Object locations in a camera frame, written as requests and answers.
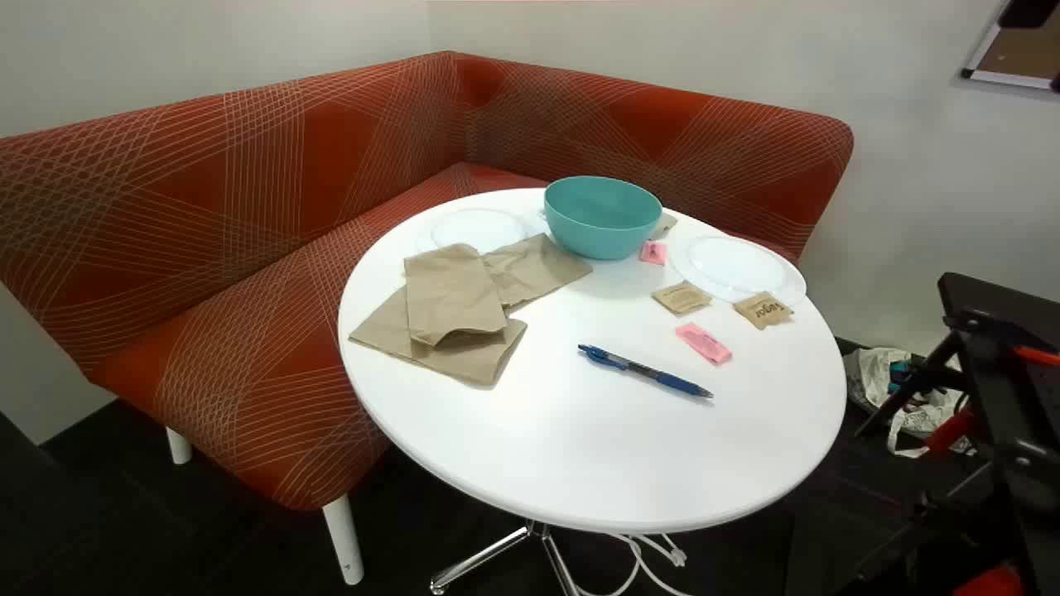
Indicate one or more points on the brown square coaster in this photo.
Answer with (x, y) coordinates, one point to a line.
(764, 310)
(681, 295)

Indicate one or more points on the red patterned corner sofa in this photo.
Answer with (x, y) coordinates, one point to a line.
(199, 253)

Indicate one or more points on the teal plastic bowl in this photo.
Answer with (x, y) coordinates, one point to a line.
(602, 217)

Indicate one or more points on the framed cork board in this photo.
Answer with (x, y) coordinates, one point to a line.
(1018, 50)

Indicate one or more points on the chrome table base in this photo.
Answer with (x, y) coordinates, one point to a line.
(484, 554)

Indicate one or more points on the blue ballpoint pen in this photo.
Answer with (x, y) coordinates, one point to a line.
(645, 372)

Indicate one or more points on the large flat brown napkin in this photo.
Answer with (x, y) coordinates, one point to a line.
(476, 353)

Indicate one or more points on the white bag on floor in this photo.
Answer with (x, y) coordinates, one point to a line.
(883, 382)

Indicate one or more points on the folded crumpled brown napkin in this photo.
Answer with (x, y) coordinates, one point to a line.
(451, 292)

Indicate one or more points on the white sofa leg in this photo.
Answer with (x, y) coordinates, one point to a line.
(345, 540)
(176, 445)

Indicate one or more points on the clear plastic plate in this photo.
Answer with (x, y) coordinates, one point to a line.
(479, 228)
(732, 270)

